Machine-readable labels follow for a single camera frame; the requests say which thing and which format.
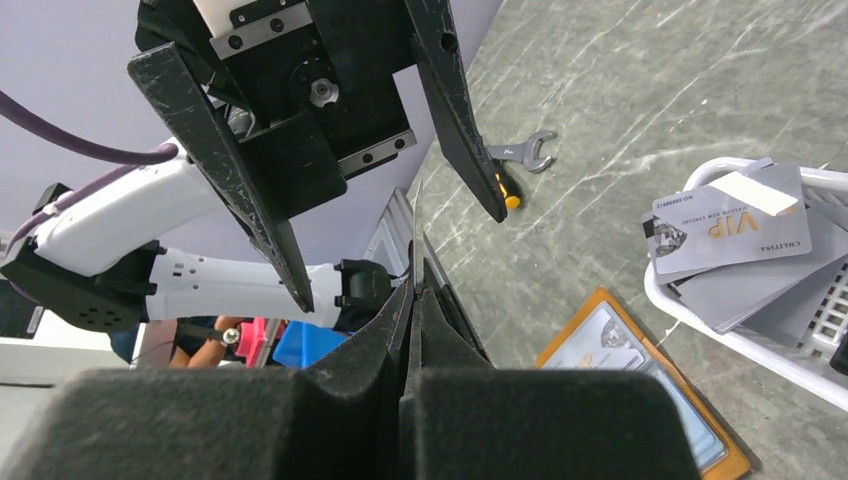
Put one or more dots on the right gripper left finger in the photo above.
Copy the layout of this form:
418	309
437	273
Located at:
336	419

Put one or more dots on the silver open-end wrench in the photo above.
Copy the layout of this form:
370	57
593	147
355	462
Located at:
526	153

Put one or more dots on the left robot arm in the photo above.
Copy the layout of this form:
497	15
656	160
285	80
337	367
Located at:
153	241

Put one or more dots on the aluminium rail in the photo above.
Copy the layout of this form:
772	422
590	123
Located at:
398	242

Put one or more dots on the person in background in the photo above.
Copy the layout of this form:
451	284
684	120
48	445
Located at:
184	351

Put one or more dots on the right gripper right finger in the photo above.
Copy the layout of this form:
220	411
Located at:
462	418

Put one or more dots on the silver VIP card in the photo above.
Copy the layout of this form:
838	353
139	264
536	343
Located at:
598	340

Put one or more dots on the pink plastic object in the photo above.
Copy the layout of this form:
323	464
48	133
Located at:
256	337

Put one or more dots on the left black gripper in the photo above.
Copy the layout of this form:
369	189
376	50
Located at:
309	90

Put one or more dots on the white plastic basket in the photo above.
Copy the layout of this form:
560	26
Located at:
794	364

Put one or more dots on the blue plastic bin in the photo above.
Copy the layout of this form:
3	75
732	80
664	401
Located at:
301	345

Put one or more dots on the yellow black handled wrench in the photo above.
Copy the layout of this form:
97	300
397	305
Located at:
510	191

